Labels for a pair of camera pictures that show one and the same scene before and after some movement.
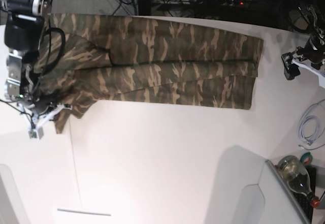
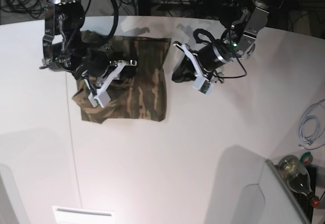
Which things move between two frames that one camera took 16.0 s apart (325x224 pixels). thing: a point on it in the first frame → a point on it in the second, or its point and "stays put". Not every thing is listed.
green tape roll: x=306 y=158 stays put
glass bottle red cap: x=292 y=171 stays put
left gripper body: x=37 y=105 → x=95 y=64
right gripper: x=310 y=52 → x=211 y=57
